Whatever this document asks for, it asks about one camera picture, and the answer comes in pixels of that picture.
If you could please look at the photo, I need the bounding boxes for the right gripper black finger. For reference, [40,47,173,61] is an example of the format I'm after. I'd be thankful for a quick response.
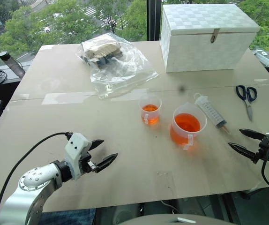
[239,128,267,141]
[228,142,260,164]

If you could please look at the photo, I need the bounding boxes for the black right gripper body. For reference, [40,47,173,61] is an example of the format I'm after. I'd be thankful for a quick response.
[255,133,269,162]

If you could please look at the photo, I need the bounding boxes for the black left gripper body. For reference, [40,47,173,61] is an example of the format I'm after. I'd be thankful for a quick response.
[78,151,102,174]

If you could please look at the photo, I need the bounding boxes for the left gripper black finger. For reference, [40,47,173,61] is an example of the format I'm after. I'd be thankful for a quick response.
[89,139,105,152]
[94,153,119,174]

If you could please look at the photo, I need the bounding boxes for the large syringe with orange tip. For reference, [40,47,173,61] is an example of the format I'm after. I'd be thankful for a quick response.
[193,92,232,136]

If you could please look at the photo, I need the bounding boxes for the large beaker orange liquid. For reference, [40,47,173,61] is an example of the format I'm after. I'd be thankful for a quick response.
[169,104,208,151]

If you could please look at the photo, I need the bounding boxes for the small beaker orange liquid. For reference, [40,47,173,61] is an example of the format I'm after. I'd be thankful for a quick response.
[138,93,163,127]

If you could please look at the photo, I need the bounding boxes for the clear syringe in wrapper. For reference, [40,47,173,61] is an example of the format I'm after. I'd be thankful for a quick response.
[252,49,269,67]

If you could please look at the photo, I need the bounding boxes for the dark water bottle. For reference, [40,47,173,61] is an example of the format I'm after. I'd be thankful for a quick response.
[0,51,26,78]

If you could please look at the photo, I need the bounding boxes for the blue denim fabric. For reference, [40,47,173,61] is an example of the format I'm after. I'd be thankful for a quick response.
[37,208,97,225]

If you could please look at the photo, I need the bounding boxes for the dark rounded shape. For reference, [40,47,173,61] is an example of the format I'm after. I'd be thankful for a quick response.
[112,203,146,225]

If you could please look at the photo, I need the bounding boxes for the clear plastic zip bag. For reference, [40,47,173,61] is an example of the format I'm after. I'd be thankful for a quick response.
[75,32,159,100]

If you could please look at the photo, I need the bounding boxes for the grey rounded shape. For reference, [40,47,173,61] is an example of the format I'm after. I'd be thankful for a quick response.
[117,213,235,225]

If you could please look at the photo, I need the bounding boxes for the dark parts in bag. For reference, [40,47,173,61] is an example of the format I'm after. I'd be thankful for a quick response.
[84,52,126,69]

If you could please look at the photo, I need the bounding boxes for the beige block in bag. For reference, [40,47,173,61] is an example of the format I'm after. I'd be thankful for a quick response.
[83,43,122,60]

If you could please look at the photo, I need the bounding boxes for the white checkered lidded box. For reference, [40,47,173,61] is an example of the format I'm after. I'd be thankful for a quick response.
[160,3,262,74]

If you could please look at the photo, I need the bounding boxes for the black side desk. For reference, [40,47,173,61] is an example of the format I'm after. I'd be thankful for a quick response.
[0,63,31,145]

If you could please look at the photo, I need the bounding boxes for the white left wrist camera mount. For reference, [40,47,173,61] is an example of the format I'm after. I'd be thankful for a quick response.
[63,132,93,181]

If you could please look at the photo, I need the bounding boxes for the black handled scissors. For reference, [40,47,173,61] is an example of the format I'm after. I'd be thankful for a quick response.
[235,84,258,122]

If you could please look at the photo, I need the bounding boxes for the black window frame post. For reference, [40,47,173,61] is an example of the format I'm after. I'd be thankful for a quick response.
[147,0,163,42]

